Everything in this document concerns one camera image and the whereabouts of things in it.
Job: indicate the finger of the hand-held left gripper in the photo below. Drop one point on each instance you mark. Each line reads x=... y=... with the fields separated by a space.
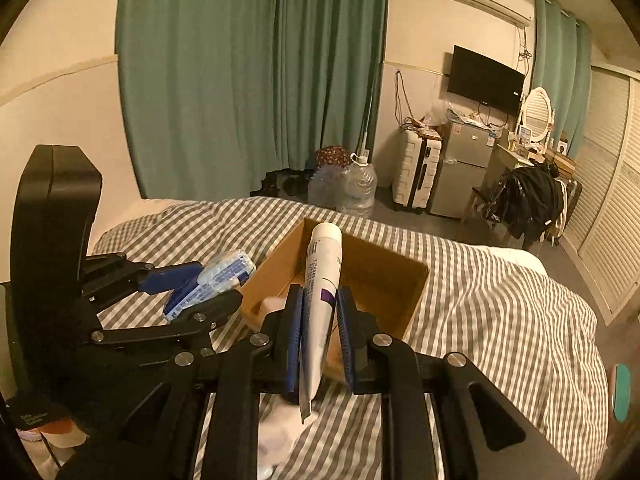
x=170 y=276
x=215 y=307

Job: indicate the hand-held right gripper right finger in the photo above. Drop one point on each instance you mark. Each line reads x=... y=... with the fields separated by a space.
x=345 y=340

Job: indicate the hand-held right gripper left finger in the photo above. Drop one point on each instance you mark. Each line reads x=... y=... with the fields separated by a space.
x=294 y=340

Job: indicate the blue white tissue pack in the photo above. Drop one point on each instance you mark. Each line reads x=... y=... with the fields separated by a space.
x=231 y=267

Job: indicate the brown cardboard box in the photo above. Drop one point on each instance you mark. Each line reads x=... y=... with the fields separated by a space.
x=380 y=280

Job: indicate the white squeeze tube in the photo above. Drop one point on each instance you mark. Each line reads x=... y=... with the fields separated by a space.
x=320 y=270

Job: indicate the white cloth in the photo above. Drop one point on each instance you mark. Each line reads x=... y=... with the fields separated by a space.
x=280 y=435

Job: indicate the grey white striped blanket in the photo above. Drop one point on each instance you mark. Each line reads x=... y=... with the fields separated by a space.
x=490 y=320

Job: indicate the crumpled clear water jug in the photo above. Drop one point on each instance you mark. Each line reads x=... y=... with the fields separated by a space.
x=325 y=187

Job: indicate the black round lid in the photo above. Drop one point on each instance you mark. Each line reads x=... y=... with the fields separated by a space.
x=37 y=412

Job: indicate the wooden chair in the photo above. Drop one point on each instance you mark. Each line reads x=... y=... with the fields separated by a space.
x=475 y=210

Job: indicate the white suitcase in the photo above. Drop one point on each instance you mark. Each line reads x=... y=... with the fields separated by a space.
x=415 y=170

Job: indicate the patterned dark bag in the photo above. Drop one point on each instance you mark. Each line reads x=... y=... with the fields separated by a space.
x=332 y=156

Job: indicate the white bed sheet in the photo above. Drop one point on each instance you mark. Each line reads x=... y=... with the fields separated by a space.
x=520 y=257

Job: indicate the silver small fridge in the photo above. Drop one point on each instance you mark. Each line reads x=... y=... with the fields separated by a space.
x=462 y=170

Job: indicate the wide green curtain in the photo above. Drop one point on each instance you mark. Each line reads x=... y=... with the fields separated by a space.
x=225 y=70

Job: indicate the white thin pole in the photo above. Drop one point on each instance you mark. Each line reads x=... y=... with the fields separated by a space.
x=367 y=120

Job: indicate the black clothes pile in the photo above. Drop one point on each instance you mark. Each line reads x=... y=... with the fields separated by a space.
x=532 y=200

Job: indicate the white vanity table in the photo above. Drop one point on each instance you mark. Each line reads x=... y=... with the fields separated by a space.
x=515 y=152

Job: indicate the teal oval object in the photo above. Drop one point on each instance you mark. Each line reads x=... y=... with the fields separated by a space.
x=621 y=392

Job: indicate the white oval mirror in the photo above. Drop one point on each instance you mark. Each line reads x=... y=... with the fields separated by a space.
x=538 y=112

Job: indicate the white louvered wardrobe doors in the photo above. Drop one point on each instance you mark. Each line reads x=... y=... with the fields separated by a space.
x=607 y=185

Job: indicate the narrow green curtain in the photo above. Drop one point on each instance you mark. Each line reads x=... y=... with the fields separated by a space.
x=560 y=75

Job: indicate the black wall television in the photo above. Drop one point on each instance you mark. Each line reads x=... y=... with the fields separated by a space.
x=485 y=77

